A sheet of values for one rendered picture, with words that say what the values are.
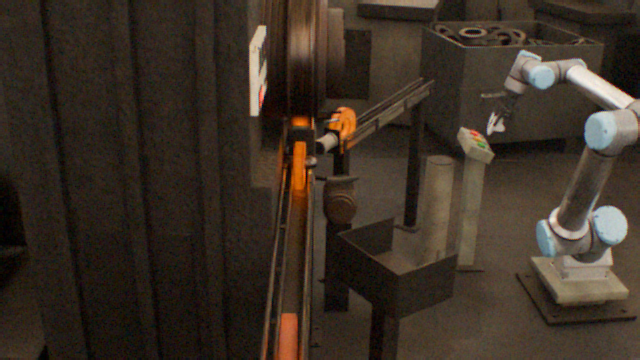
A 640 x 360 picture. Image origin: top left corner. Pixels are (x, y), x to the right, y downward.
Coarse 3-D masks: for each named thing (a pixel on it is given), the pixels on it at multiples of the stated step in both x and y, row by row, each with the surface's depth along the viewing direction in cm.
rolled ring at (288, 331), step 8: (288, 320) 146; (296, 320) 151; (280, 328) 144; (288, 328) 144; (296, 328) 153; (280, 336) 143; (288, 336) 143; (296, 336) 155; (280, 344) 142; (288, 344) 142; (296, 344) 156; (280, 352) 141; (288, 352) 141; (296, 352) 156
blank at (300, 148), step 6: (300, 144) 226; (294, 150) 224; (300, 150) 224; (294, 156) 223; (300, 156) 223; (294, 162) 222; (300, 162) 222; (294, 168) 222; (300, 168) 222; (294, 174) 223; (300, 174) 223; (294, 180) 224; (300, 180) 224; (294, 186) 227; (300, 186) 226
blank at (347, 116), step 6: (342, 108) 275; (348, 108) 276; (336, 114) 272; (342, 114) 273; (348, 114) 276; (354, 114) 280; (342, 120) 274; (348, 120) 278; (354, 120) 281; (330, 126) 272; (336, 126) 271; (348, 126) 280; (354, 126) 282; (342, 132) 280; (348, 132) 280; (348, 138) 281
